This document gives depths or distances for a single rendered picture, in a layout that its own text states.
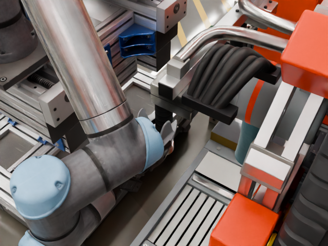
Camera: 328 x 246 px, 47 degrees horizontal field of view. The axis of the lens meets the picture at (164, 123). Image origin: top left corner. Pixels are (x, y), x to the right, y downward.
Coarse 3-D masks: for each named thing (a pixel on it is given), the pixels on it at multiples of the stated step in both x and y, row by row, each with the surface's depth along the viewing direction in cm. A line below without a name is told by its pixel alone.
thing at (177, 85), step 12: (252, 0) 81; (228, 12) 78; (240, 12) 78; (216, 24) 75; (228, 24) 75; (240, 24) 79; (204, 48) 70; (192, 60) 68; (192, 72) 67; (168, 84) 63; (180, 84) 65; (168, 96) 64
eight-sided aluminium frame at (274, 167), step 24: (288, 96) 53; (312, 96) 52; (264, 120) 54; (312, 120) 51; (264, 144) 54; (288, 144) 52; (264, 168) 54; (288, 168) 52; (240, 192) 60; (264, 192) 91
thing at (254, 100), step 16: (256, 80) 74; (240, 96) 76; (256, 96) 74; (272, 96) 73; (304, 96) 71; (240, 112) 78; (256, 112) 75; (288, 112) 72; (320, 112) 71; (288, 128) 73
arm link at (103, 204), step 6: (108, 192) 62; (102, 198) 61; (108, 198) 62; (114, 198) 63; (96, 204) 60; (102, 204) 61; (108, 204) 62; (114, 204) 64; (102, 210) 61; (108, 210) 62; (102, 216) 61
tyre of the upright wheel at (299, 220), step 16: (320, 160) 46; (320, 176) 46; (304, 192) 48; (320, 192) 47; (304, 208) 48; (320, 208) 48; (288, 224) 51; (304, 224) 49; (320, 224) 48; (288, 240) 52; (304, 240) 50; (320, 240) 49
